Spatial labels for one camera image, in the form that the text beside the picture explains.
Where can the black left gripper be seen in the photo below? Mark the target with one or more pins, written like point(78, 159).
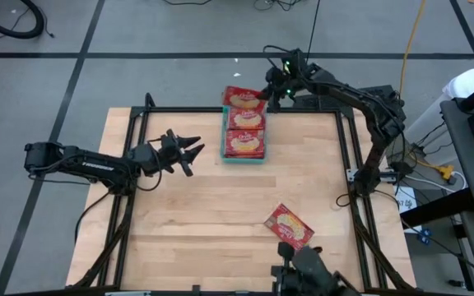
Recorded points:
point(169, 154)

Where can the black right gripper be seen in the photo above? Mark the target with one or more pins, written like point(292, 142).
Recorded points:
point(282, 88)

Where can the red popcorn bag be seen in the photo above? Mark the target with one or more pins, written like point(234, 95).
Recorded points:
point(288, 225)
point(241, 98)
point(246, 120)
point(244, 144)

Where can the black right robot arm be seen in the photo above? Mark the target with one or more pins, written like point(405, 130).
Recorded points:
point(368, 107)

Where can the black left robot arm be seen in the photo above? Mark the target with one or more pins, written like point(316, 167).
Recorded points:
point(89, 164)

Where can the black computer case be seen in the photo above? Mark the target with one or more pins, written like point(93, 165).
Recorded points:
point(315, 103)

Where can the teal plastic basket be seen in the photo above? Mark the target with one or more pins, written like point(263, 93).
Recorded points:
point(241, 161)

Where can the white paper sheet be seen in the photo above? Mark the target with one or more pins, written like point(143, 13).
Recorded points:
point(405, 201)

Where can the yellow power plug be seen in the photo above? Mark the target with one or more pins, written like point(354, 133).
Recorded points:
point(447, 171)

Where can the white plastic bin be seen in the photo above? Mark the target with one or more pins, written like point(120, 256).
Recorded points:
point(463, 86)

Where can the blue plug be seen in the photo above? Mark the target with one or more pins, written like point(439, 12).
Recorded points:
point(425, 236)

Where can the dark grey desk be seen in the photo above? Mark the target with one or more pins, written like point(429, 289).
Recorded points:
point(471, 172)

